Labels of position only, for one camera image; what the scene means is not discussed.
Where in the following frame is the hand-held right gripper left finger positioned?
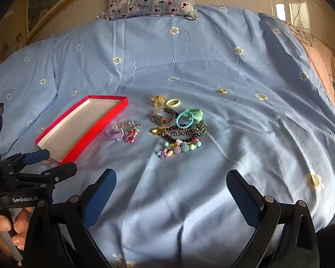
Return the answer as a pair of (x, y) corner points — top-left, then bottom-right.
(22, 168), (118, 268)

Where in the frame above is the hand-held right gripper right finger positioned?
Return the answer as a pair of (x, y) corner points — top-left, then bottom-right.
(226, 169), (320, 268)

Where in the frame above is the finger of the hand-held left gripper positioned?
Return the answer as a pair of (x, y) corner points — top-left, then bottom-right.
(15, 162), (78, 191)
(0, 149), (51, 171)

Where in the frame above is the red cardboard box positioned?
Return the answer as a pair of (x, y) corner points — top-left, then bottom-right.
(34, 95), (128, 164)

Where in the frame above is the purple hair clip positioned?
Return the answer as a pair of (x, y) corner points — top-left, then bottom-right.
(105, 124), (125, 141)

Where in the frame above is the red hair clip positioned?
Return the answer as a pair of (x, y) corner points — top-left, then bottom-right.
(125, 129), (138, 144)

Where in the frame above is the clear crystal bead bracelet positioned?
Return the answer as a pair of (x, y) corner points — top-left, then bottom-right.
(120, 121), (144, 132)

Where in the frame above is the colorful bead bracelet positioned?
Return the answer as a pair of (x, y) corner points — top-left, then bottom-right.
(155, 138), (204, 159)

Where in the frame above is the silver chain bracelet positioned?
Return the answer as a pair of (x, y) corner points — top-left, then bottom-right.
(159, 121), (207, 140)

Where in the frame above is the gold wristwatch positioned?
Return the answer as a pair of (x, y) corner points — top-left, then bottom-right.
(151, 107), (179, 126)

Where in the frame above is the green bow hair tie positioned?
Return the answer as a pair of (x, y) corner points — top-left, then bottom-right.
(185, 108), (205, 123)

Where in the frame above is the beige hair clip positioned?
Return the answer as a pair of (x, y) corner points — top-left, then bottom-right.
(151, 95), (167, 109)

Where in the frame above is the person's left hand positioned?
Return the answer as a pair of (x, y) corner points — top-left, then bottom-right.
(0, 207), (35, 260)

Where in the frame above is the blue flower print bedsheet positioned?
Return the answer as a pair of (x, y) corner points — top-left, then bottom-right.
(0, 4), (335, 268)

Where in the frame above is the pink printed bedsheet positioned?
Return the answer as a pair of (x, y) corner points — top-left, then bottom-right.
(285, 19), (335, 134)

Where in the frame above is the black bead bracelet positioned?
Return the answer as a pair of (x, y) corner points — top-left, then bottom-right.
(162, 124), (204, 143)

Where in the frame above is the blue hair tie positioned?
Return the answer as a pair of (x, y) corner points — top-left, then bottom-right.
(175, 111), (195, 128)

